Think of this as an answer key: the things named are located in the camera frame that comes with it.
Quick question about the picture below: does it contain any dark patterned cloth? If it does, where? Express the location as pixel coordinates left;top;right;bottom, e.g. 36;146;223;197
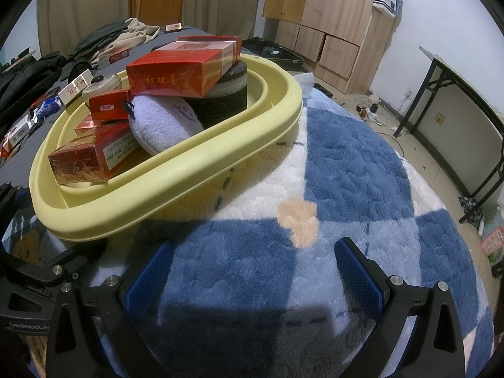
459;195;485;225

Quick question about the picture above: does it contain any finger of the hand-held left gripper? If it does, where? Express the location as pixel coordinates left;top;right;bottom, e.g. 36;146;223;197
24;240;108;285
0;183;31;245

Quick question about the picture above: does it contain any white power strip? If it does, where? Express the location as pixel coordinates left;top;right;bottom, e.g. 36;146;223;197
356;102;388;121

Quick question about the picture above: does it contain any black round sponge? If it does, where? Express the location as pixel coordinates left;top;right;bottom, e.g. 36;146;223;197
185;59;251;131

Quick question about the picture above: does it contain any round beige device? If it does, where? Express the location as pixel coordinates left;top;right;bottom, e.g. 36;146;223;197
82;74;123;101

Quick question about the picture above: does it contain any white red carton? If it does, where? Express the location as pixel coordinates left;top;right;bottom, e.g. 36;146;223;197
58;69;94;105

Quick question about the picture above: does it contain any light purple plush pad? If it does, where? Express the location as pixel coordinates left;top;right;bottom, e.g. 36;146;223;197
128;94;204;157

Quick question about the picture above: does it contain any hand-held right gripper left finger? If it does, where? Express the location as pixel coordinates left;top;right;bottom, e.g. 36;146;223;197
46;239;176;378

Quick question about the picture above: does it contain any red white cigarette box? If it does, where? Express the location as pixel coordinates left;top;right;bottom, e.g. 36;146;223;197
98;49;130;67

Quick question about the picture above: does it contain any grey bed sheet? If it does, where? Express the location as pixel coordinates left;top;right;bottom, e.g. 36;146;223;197
0;26;205;190

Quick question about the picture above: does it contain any blue white checkered rug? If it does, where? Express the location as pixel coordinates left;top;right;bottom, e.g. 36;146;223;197
0;75;495;378

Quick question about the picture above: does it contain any glossy red carton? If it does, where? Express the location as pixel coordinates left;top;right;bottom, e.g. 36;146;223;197
48;122;139;185

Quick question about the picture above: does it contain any beige cloth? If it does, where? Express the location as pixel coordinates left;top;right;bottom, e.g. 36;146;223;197
89;18;162;64

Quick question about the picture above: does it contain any blue white packet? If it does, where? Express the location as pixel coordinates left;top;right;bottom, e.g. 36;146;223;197
39;98;62;117

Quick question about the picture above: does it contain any beige curtain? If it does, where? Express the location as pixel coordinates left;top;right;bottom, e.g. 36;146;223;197
36;0;265;48

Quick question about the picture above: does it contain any dark clothing pile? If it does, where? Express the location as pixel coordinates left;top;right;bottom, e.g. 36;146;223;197
0;49;68;127

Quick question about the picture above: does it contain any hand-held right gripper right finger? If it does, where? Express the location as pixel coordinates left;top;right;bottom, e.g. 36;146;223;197
334;237;467;378

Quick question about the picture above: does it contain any red flat box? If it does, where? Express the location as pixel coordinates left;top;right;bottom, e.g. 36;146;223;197
0;116;32;159

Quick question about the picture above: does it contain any black folding table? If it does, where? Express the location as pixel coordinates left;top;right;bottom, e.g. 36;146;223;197
394;45;504;225

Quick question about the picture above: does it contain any wooden wardrobe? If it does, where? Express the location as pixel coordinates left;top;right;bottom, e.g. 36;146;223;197
262;0;408;95

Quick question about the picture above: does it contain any black case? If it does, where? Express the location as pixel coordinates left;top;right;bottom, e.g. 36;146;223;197
244;37;305;66

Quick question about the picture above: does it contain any yellow plastic basin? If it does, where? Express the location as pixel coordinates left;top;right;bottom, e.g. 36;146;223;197
29;53;304;242

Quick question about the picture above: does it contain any dark green cloth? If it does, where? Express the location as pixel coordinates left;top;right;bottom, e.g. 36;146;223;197
69;20;130;58

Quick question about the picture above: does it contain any pink plastic bag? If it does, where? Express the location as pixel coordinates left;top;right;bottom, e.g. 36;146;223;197
480;226;504;257

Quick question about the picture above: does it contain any black round object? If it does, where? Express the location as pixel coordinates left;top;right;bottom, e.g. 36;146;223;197
61;61;92;80

